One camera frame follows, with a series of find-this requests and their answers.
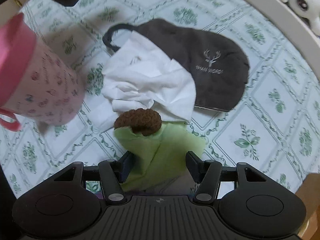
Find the white cloth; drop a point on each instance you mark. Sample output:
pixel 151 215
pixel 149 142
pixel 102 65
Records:
pixel 141 75

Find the white blue flat box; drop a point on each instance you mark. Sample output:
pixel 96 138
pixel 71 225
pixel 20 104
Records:
pixel 293 27

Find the pink lidded cup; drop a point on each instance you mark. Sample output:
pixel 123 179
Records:
pixel 35 82

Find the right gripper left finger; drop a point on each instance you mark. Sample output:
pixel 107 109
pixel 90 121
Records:
pixel 71 201

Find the brown cardboard tray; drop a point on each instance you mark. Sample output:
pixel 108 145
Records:
pixel 309 193

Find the dark grey face mask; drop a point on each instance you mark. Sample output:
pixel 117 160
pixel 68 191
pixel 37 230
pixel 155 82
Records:
pixel 217 64

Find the brown hair scrunchie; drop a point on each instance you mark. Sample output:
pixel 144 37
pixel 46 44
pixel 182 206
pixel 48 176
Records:
pixel 144 121

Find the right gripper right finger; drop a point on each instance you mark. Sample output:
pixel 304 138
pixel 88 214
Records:
pixel 241 201

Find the floral tablecloth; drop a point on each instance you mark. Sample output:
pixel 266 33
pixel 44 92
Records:
pixel 275 127

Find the green cleaning cloth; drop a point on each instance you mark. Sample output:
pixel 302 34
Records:
pixel 160 156

